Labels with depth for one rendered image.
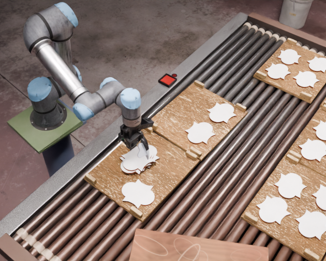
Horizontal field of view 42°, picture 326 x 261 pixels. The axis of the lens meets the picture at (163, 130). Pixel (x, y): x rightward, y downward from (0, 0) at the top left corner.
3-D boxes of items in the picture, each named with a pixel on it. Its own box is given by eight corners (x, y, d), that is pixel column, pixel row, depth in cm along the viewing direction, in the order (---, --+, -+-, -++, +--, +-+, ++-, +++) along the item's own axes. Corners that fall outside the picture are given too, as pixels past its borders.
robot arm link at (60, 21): (46, 87, 215) (31, 8, 169) (70, 73, 222) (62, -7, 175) (60, 103, 212) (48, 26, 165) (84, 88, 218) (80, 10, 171)
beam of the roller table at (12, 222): (-14, 242, 177) (-18, 235, 172) (238, 19, 289) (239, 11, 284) (0, 254, 173) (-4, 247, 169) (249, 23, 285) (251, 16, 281)
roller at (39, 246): (28, 254, 171) (25, 249, 168) (259, 31, 276) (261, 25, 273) (36, 261, 169) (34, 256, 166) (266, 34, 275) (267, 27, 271)
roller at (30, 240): (20, 247, 173) (17, 242, 170) (252, 28, 278) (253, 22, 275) (28, 254, 171) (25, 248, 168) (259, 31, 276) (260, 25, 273)
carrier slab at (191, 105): (145, 126, 213) (145, 123, 212) (193, 84, 235) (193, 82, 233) (201, 161, 199) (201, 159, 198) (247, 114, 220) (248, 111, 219)
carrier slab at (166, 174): (83, 179, 191) (83, 177, 190) (142, 127, 213) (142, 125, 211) (142, 222, 177) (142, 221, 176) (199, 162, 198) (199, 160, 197)
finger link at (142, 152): (140, 165, 182) (130, 147, 178) (149, 157, 184) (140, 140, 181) (144, 166, 179) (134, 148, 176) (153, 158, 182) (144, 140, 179)
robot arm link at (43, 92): (27, 102, 211) (20, 83, 201) (50, 89, 217) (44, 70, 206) (40, 116, 206) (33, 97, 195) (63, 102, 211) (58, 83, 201)
